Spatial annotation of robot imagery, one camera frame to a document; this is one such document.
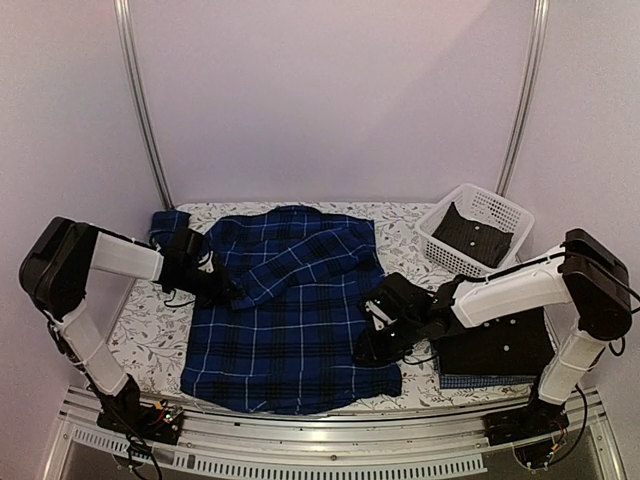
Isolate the aluminium front rail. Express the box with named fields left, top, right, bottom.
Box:
left=44, top=386, right=630, bottom=479

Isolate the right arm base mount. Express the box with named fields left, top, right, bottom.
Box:
left=482, top=392, right=569, bottom=470

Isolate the black shirt in basket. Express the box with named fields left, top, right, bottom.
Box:
left=432, top=203, right=513, bottom=268

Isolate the folded black shirt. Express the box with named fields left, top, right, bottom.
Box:
left=432, top=307, right=555, bottom=374

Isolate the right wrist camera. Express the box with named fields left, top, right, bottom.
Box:
left=362, top=290, right=400, bottom=331

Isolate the folded blue checked shirt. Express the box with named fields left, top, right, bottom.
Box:
left=434, top=351, right=539, bottom=390

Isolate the blue plaid long sleeve shirt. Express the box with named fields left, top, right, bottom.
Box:
left=180, top=205, right=402, bottom=415

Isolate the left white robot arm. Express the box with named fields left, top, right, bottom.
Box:
left=19, top=216, right=234, bottom=397

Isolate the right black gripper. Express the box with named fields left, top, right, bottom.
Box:
left=353, top=315, right=424, bottom=368

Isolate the white plastic basket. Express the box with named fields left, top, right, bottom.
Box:
left=415, top=183, right=535, bottom=277

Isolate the left aluminium post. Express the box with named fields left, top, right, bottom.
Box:
left=113, top=0, right=174, bottom=209

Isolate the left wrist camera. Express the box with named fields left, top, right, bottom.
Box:
left=197, top=251, right=220, bottom=273

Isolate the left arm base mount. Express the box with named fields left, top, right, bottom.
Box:
left=85, top=374, right=183, bottom=446

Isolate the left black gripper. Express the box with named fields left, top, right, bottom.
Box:
left=174, top=263, right=241, bottom=309

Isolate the right aluminium post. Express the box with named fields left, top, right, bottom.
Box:
left=495, top=0, right=550, bottom=197

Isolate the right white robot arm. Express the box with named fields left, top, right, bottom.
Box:
left=353, top=229, right=639, bottom=436

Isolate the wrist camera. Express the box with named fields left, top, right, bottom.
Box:
left=362, top=290, right=400, bottom=331
left=197, top=251, right=220, bottom=273

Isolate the aluminium post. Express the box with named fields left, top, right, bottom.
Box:
left=113, top=0, right=174, bottom=209
left=495, top=0, right=550, bottom=197

